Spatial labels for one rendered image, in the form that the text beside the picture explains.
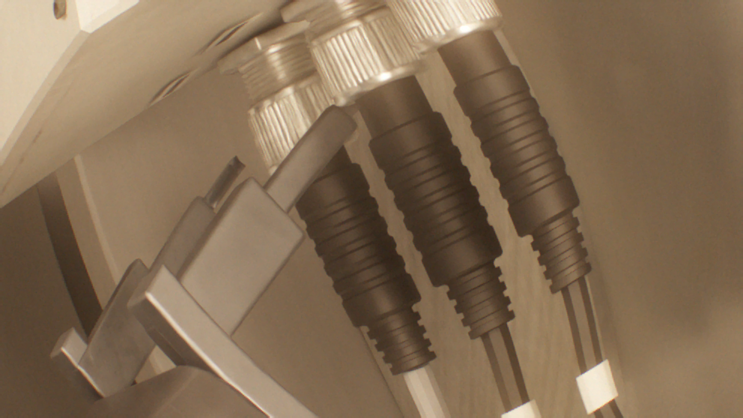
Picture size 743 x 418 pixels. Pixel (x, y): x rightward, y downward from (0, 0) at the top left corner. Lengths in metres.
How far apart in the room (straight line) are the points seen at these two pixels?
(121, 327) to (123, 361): 0.01
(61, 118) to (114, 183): 0.17
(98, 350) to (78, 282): 0.97
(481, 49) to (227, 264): 0.05
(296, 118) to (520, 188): 0.07
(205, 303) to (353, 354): 0.16
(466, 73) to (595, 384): 0.05
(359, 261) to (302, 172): 0.03
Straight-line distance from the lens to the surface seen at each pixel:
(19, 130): 0.55
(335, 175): 0.66
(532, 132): 0.59
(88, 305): 1.63
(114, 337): 0.66
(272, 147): 0.66
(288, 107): 0.66
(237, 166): 0.69
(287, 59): 0.66
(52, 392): 1.57
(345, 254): 0.66
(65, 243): 1.63
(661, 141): 0.62
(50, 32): 0.51
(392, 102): 0.63
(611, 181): 0.65
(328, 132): 0.64
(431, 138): 0.63
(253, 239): 0.62
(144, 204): 0.76
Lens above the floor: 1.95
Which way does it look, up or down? 41 degrees down
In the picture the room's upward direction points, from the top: 4 degrees counter-clockwise
